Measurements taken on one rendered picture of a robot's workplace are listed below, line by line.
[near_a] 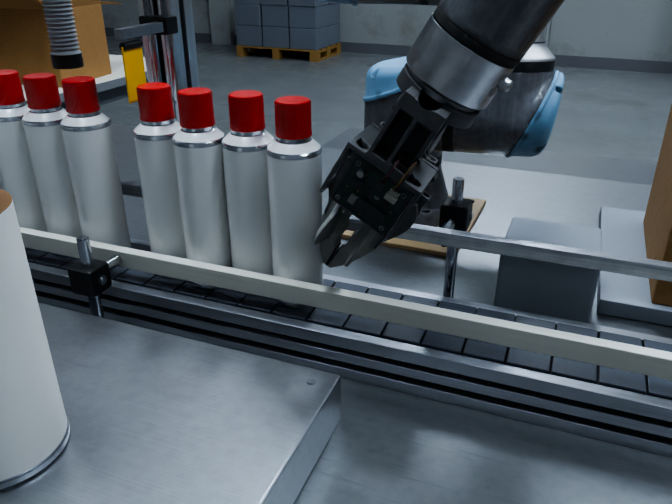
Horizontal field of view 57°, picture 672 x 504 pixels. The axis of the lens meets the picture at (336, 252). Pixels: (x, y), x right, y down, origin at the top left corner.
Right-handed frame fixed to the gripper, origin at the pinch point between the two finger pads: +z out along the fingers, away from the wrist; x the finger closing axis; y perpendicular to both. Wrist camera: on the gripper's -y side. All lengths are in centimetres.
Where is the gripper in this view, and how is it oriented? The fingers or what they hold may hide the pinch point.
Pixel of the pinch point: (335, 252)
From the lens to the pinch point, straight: 62.1
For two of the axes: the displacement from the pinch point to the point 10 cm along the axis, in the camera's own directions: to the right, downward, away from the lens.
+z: -4.6, 7.0, 5.5
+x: 8.1, 5.8, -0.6
